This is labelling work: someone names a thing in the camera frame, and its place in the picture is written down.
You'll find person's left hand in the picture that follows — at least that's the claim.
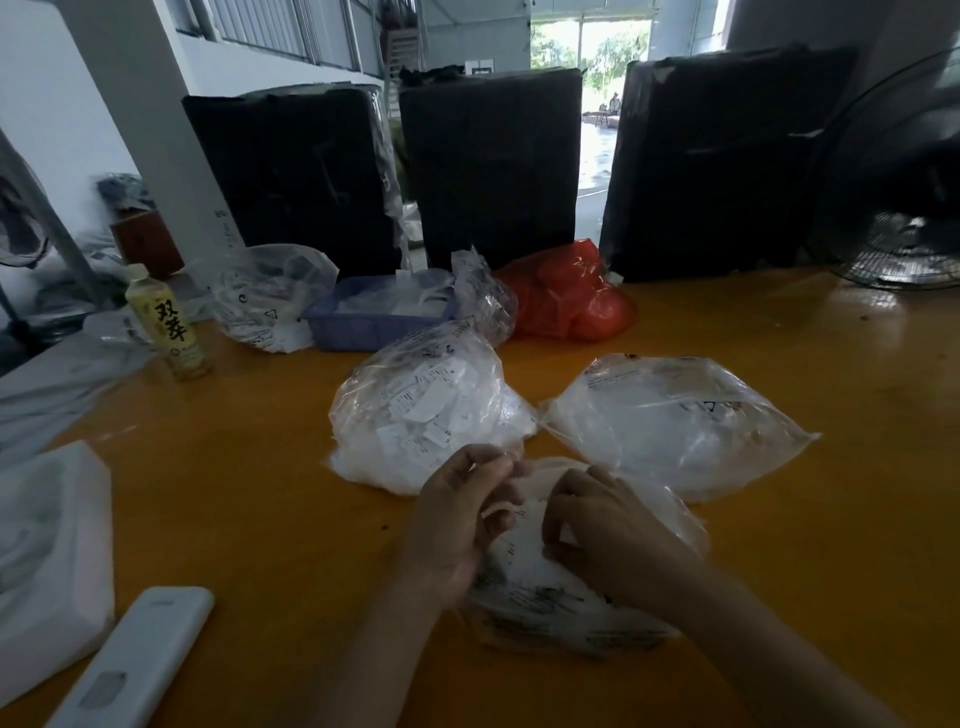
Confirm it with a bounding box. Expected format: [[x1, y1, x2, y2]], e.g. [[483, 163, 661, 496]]
[[399, 443, 528, 603]]

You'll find person's right hand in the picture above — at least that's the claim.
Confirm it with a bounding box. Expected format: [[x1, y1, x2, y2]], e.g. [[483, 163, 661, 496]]
[[540, 464, 708, 625]]

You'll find clear bag with black print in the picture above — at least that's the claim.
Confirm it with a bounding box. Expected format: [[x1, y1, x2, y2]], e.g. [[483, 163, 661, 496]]
[[459, 456, 711, 661]]

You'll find person's right forearm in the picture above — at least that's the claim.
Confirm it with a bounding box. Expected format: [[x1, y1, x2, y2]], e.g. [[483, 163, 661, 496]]
[[660, 561, 912, 728]]

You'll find person's left forearm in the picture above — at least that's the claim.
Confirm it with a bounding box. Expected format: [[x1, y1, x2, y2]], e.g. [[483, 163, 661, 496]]
[[311, 573, 460, 728]]

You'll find clear bag of white tags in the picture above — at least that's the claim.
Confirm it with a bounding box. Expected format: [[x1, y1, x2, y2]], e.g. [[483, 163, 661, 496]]
[[327, 321, 539, 498]]

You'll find clear bag of white material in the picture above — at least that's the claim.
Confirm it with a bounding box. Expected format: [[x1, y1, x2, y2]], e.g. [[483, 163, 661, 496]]
[[539, 353, 820, 504]]

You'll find small crumpled clear bag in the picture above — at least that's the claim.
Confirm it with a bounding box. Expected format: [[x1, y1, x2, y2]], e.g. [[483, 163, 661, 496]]
[[449, 247, 519, 350]]

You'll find red plastic bag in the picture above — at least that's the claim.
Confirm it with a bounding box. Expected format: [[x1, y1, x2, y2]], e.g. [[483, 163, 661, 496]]
[[493, 238, 639, 344]]

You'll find blue plastic tray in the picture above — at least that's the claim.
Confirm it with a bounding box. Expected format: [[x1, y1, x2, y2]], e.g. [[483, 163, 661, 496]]
[[303, 273, 460, 353]]

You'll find clear bag with recycling mark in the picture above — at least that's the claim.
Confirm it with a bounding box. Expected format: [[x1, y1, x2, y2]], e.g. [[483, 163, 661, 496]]
[[208, 243, 340, 354]]

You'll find black wrapped package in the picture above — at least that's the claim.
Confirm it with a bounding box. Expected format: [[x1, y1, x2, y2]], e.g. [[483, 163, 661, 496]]
[[599, 45, 860, 285], [398, 66, 585, 271], [182, 84, 402, 280]]

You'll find green tea bottle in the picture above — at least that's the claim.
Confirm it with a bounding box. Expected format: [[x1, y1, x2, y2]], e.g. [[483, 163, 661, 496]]
[[123, 262, 212, 383]]

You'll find brown box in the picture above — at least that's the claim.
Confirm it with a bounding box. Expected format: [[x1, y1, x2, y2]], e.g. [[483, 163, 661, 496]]
[[109, 210, 186, 281]]

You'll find white remote control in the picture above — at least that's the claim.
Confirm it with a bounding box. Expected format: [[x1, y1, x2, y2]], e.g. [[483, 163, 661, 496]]
[[43, 585, 216, 728]]

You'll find black electric fan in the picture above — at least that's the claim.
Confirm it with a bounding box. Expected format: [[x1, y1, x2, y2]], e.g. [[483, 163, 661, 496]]
[[801, 46, 960, 292]]

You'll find grey plastic sheet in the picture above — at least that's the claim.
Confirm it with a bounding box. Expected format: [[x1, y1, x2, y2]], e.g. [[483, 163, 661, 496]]
[[0, 309, 155, 470]]

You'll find white foam box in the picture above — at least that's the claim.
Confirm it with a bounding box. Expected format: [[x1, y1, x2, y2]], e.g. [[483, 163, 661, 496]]
[[0, 440, 116, 688]]

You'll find grey standing fan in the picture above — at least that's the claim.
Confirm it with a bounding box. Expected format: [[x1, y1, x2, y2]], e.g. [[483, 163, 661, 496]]
[[0, 127, 114, 354]]

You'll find white support post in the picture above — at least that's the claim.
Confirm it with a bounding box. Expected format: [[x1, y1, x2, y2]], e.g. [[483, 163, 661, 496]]
[[52, 0, 246, 260]]

